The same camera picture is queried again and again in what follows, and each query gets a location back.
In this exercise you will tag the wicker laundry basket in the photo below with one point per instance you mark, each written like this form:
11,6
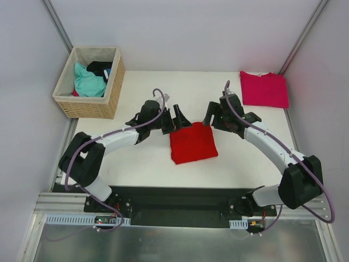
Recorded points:
90,107

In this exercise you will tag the aluminium frame rail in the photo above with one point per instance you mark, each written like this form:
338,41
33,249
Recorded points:
73,203

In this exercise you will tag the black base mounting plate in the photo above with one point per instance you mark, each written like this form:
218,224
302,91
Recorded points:
179,207

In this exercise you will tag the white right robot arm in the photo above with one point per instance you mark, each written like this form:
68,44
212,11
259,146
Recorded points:
301,176

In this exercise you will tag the black printed t shirt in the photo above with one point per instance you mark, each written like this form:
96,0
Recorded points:
100,68

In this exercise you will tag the slotted cable duct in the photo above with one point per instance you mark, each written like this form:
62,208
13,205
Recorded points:
102,221
239,224

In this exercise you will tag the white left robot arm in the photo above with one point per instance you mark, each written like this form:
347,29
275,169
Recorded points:
82,160

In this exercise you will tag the magenta t shirt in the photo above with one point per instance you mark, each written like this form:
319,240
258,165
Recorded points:
264,90

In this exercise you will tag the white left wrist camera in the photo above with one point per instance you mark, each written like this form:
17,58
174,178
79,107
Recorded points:
166,97

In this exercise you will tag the right aluminium corner post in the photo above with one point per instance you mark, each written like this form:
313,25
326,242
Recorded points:
309,26

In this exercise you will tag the aluminium corner post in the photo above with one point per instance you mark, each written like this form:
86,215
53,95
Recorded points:
309,26
57,24

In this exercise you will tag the left aluminium corner post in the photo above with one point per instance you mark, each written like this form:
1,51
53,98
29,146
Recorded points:
57,24

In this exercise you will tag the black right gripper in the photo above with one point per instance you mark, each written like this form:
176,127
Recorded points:
218,120

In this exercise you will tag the red t shirt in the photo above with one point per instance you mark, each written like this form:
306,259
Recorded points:
192,144

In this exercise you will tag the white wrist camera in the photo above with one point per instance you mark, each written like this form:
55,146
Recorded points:
229,93
166,97

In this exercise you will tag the right slotted cable duct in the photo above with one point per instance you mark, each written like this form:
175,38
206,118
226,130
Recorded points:
239,224

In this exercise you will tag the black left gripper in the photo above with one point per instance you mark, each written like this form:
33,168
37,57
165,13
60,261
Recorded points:
169,121

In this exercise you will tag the teal t shirt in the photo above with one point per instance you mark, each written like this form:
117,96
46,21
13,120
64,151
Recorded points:
86,84

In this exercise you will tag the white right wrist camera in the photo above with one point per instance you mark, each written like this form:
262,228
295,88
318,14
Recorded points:
229,93

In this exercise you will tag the left slotted cable duct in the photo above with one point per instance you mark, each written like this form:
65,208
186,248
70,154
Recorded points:
102,221

